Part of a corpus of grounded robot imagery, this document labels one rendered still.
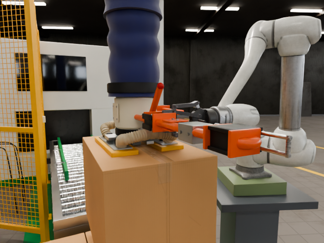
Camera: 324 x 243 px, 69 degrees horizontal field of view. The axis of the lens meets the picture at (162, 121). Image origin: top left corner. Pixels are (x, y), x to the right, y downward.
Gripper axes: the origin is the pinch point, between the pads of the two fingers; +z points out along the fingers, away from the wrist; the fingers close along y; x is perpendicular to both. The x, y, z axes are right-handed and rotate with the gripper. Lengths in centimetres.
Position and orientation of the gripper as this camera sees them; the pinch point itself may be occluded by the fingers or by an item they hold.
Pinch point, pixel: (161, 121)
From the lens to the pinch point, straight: 77.5
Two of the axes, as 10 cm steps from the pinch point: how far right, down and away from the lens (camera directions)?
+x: -4.3, -1.1, 8.9
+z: -9.0, 0.5, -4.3
